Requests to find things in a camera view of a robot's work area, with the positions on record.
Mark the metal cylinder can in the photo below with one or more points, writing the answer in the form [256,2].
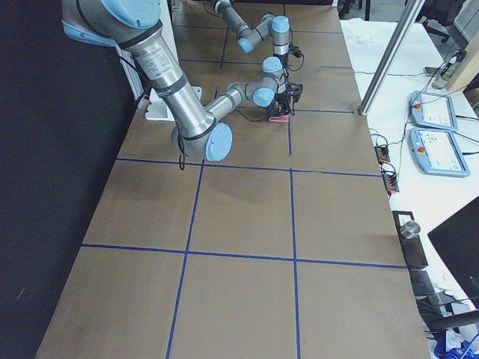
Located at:
[410,230]

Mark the aluminium frame post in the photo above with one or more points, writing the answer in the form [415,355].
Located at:
[399,34]

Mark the teach pendant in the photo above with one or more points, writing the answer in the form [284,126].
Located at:
[437,153]
[433,111]

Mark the dark tray at table edge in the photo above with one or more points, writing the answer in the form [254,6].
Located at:
[413,251]

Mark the right black connector box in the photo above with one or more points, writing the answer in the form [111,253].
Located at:
[390,182]

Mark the black monitor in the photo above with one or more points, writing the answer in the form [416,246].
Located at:
[456,242]

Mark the upper teach pendant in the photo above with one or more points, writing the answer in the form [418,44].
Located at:
[433,111]

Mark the black connector box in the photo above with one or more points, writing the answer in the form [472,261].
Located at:
[390,182]
[382,154]

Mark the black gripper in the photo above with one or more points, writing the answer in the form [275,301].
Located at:
[281,98]
[283,60]

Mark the left black connector box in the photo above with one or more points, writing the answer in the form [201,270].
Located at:
[382,154]

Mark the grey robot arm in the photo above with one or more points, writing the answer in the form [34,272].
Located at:
[249,38]
[136,27]

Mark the pink towel with grey back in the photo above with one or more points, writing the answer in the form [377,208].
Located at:
[279,119]

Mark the lower teach pendant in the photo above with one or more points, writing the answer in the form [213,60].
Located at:
[437,153]

